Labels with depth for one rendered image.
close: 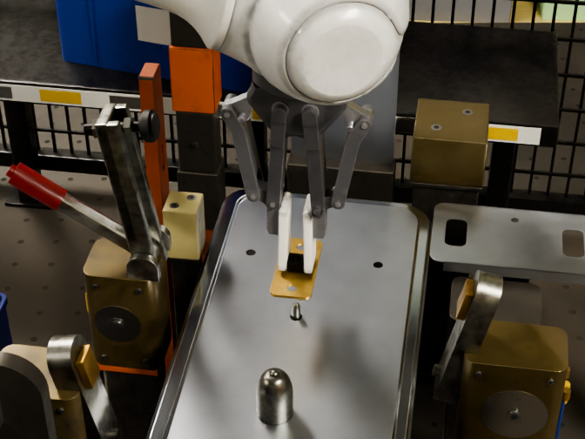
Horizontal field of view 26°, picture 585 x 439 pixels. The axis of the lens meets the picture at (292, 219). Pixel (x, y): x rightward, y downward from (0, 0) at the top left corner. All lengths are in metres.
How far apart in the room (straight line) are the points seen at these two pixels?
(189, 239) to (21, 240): 0.60
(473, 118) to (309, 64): 0.64
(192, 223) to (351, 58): 0.50
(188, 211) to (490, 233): 0.32
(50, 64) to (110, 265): 0.42
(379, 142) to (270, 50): 0.64
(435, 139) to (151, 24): 0.36
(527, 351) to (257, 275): 0.29
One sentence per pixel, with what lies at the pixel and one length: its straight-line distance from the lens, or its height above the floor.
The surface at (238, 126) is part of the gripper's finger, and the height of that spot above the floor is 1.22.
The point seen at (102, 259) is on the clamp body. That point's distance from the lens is 1.22.
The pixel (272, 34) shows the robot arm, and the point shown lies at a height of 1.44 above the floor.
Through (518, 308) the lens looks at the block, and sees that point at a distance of 1.28.
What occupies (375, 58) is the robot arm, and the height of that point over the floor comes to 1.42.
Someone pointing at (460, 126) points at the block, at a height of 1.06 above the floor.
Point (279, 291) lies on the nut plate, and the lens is 1.15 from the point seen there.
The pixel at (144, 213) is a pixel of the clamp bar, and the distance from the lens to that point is 1.16.
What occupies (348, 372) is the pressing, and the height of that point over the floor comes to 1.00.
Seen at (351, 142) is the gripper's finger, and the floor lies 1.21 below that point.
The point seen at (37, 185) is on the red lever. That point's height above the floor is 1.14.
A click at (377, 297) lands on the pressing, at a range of 1.24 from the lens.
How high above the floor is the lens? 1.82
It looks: 38 degrees down
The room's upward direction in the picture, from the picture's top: straight up
